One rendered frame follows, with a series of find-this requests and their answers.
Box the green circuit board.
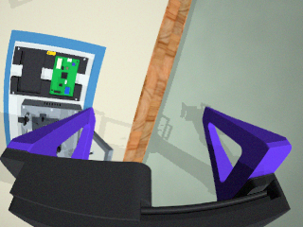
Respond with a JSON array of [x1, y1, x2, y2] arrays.
[[50, 56, 80, 96]]

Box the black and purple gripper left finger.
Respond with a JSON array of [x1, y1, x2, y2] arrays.
[[7, 108, 96, 160]]

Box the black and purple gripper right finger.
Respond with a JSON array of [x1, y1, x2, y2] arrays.
[[203, 107, 292, 201]]

